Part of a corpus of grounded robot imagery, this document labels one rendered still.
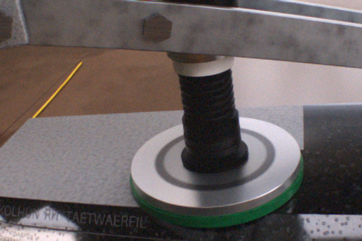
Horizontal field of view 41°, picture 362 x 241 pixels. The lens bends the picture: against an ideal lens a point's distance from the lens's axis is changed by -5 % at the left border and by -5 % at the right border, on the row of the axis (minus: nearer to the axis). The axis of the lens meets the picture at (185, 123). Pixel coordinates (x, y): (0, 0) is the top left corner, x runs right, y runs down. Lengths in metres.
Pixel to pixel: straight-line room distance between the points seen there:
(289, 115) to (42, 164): 0.38
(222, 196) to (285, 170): 0.08
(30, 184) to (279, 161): 0.34
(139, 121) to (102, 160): 0.12
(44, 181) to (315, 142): 0.38
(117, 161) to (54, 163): 0.10
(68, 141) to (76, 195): 0.16
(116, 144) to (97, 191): 0.12
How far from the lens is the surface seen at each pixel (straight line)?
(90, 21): 0.48
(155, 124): 0.79
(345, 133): 0.72
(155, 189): 0.58
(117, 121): 0.82
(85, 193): 0.65
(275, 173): 0.58
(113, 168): 0.69
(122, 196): 0.63
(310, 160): 0.66
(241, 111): 0.79
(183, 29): 0.49
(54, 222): 0.65
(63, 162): 0.74
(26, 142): 0.83
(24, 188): 0.70
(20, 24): 0.45
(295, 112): 0.78
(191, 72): 0.54
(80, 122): 0.85
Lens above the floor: 1.15
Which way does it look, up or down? 27 degrees down
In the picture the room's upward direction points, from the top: 8 degrees counter-clockwise
